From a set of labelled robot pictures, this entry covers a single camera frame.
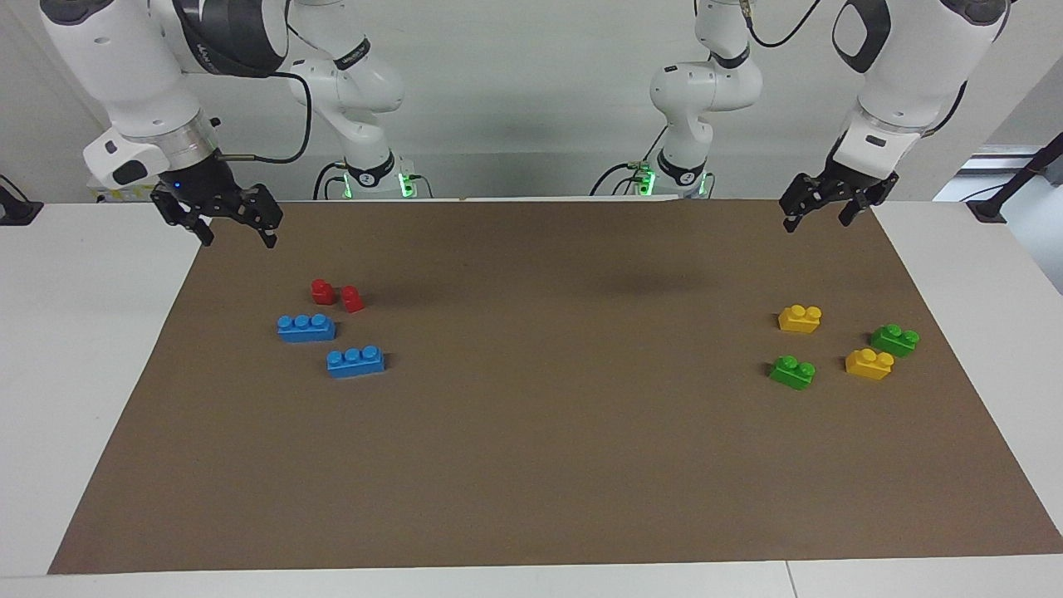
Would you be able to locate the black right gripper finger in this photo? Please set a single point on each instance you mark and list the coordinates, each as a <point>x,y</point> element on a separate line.
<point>203,230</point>
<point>267,236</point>

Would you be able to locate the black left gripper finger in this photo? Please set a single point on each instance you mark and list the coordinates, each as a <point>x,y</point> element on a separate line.
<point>790,221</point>
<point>850,213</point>

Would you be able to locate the yellow two-stud block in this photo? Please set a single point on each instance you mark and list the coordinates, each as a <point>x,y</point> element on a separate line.
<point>869,365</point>
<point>800,319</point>

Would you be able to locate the brown table mat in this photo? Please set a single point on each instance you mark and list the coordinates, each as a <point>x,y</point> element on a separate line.
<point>548,432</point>

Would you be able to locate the blue three-stud block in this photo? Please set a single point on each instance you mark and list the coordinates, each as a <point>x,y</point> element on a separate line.
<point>306,329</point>
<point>355,363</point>

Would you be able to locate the black table clamp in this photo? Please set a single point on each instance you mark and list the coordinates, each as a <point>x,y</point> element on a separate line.
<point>18,212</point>

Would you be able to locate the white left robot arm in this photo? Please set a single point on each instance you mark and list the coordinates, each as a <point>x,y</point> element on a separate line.
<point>905,66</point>

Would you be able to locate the green two-stud block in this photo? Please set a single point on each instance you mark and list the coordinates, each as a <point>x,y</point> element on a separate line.
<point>894,340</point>
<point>791,373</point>

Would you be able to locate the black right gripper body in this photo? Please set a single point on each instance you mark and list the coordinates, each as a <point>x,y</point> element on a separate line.
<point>208,189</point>

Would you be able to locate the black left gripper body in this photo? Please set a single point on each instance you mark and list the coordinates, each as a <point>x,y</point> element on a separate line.
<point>839,184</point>

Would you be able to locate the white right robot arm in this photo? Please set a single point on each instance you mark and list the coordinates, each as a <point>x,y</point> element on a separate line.
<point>124,75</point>

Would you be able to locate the black angled stand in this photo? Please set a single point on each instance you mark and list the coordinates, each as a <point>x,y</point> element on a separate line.
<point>1015,181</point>

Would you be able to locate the red single-stud block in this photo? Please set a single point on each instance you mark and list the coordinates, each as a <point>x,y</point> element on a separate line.
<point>353,300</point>
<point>323,292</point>

